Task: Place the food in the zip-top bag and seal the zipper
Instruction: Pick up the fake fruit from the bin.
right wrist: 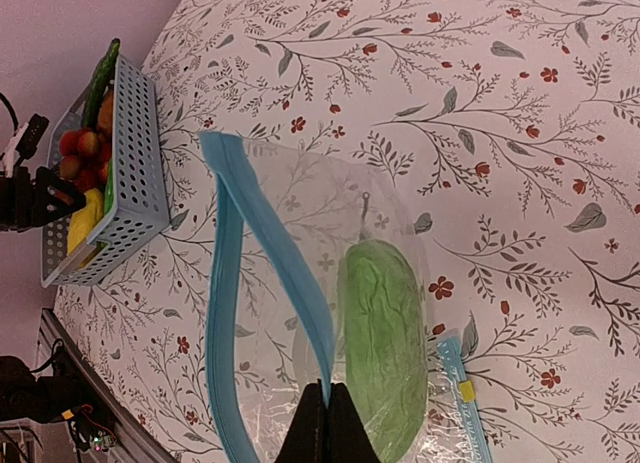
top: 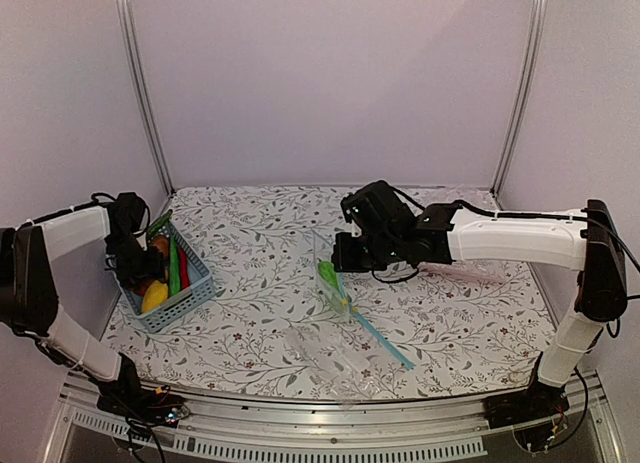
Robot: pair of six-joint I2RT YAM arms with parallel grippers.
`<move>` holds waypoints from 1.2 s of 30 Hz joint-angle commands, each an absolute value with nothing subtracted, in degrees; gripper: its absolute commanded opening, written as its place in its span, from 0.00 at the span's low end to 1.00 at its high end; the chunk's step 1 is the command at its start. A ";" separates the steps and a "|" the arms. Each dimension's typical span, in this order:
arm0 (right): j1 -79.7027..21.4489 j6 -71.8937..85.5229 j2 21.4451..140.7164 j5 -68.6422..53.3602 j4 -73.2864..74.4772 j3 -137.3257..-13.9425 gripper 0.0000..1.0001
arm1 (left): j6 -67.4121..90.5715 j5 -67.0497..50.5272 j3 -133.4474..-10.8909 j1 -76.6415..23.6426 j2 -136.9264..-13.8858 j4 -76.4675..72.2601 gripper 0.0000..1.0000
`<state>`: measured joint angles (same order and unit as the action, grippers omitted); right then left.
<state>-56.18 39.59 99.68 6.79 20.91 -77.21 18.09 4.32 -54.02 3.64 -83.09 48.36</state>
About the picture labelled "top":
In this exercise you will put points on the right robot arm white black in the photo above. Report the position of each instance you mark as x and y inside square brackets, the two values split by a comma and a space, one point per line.
[393, 228]

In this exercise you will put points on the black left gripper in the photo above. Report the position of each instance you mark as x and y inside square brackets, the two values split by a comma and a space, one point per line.
[154, 269]

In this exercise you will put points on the left aluminium frame post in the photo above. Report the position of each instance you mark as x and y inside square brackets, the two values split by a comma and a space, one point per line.
[141, 91]

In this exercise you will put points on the brown potato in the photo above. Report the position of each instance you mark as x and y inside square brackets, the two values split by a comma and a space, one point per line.
[162, 244]

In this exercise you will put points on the dark green cucumber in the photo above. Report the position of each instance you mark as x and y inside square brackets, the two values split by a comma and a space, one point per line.
[160, 223]

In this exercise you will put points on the floral table mat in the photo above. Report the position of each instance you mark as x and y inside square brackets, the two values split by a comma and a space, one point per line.
[463, 337]

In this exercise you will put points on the aluminium frame post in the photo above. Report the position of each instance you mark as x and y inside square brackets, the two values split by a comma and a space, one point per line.
[523, 90]
[141, 91]

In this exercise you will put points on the light blue plastic basket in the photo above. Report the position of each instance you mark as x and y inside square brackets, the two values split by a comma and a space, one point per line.
[200, 289]

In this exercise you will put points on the clear bag blue zipper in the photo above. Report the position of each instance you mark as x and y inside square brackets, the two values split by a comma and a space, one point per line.
[338, 306]
[340, 358]

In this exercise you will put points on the long green cucumber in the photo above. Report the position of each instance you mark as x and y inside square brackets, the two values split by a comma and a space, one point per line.
[174, 280]

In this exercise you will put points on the red chili pepper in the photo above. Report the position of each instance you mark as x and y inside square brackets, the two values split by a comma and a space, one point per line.
[183, 269]

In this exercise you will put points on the short green bitter gourd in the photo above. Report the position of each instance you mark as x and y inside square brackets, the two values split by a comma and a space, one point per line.
[327, 277]

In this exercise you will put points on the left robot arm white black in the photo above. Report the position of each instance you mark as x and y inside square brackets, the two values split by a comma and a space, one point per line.
[30, 305]

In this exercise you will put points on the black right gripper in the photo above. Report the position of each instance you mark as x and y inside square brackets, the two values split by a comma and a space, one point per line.
[342, 257]

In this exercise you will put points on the yellow mango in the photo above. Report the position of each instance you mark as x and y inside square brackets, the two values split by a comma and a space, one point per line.
[156, 294]

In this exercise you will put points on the right aluminium frame post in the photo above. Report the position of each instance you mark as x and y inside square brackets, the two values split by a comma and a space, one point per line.
[523, 90]

